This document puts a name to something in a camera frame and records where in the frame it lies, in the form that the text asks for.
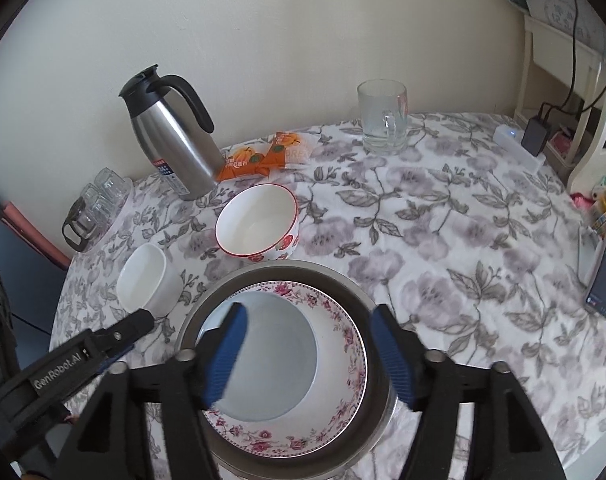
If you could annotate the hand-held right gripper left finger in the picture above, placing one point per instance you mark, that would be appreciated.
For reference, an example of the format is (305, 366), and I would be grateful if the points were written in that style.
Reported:
(228, 355)

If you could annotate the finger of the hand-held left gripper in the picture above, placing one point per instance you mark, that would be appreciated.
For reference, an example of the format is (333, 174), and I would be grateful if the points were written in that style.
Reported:
(123, 352)
(133, 325)

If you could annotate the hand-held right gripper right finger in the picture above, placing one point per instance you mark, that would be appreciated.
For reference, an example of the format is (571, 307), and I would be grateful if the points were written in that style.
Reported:
(390, 355)

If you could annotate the pink floral plate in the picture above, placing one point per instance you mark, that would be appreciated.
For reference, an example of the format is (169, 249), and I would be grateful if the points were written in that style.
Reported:
(343, 340)

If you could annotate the large white bowl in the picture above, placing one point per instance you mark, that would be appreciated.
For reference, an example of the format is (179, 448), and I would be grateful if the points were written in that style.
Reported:
(283, 360)

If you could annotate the stainless steel plate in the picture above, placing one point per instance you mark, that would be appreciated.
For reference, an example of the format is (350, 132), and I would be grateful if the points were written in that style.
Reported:
(283, 271)

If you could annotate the small white cup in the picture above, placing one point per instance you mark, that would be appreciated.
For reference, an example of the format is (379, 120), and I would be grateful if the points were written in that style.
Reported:
(143, 272)

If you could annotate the small clear glass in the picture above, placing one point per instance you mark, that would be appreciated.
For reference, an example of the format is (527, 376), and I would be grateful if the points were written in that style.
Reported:
(110, 182)
(95, 200)
(88, 217)

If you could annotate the pink board edge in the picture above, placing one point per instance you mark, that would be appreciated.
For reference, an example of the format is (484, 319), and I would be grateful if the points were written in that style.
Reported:
(38, 235)

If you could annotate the strawberry print bowl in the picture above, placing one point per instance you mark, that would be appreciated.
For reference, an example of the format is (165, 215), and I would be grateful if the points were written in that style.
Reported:
(253, 220)

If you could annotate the stainless steel thermos jug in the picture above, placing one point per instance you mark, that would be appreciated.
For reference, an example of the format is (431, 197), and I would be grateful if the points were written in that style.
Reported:
(168, 140)

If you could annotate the white phone stand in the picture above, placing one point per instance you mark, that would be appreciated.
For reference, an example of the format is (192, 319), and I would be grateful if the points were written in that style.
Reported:
(589, 255)

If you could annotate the clear glass mug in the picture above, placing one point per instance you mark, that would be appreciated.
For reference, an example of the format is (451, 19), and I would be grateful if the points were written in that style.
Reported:
(380, 120)

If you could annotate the white power strip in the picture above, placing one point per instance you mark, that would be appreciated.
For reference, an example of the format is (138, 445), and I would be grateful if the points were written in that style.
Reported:
(510, 137)

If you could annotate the small colourful toys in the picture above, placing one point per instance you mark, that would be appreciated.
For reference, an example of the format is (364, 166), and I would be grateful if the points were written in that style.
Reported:
(600, 205)

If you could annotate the black charger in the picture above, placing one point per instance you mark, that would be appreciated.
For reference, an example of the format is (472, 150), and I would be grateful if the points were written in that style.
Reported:
(535, 132)

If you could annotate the white wooden chair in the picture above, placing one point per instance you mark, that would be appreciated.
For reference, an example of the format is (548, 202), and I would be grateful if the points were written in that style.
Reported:
(553, 60)

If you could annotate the grey patterned pillow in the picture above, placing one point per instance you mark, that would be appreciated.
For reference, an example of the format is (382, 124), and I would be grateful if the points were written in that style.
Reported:
(563, 5)

